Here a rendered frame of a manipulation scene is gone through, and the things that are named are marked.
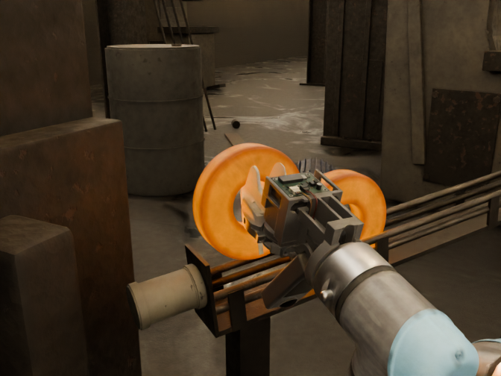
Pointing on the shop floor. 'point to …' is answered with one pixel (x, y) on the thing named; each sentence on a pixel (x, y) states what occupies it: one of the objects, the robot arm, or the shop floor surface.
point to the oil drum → (158, 115)
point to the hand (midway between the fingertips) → (250, 187)
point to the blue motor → (314, 165)
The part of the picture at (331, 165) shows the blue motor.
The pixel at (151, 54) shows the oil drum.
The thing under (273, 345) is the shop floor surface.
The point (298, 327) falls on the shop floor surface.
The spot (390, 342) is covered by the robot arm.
